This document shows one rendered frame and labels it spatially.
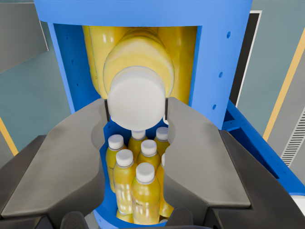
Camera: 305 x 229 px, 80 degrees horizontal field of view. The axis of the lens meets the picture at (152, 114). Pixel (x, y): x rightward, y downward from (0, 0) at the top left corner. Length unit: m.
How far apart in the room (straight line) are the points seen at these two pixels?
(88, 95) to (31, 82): 1.36
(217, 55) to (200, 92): 0.04
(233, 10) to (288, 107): 1.87
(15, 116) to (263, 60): 2.13
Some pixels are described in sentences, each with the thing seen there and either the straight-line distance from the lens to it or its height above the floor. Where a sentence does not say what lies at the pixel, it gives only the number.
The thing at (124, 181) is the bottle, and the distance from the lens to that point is 0.45.
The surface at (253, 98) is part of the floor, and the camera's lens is 1.82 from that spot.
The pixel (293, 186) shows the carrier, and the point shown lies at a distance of 0.87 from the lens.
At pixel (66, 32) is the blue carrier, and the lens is 0.37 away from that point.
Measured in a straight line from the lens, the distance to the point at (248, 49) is 1.46.
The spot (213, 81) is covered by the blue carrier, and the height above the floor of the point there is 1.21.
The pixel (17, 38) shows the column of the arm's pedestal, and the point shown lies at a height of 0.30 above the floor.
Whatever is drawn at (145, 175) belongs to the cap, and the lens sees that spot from 0.39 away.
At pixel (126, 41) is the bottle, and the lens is 0.17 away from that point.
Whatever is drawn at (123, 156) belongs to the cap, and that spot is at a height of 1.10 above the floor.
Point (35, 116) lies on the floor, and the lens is 1.92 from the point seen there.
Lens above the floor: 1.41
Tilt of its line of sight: 59 degrees down
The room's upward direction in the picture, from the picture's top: 177 degrees clockwise
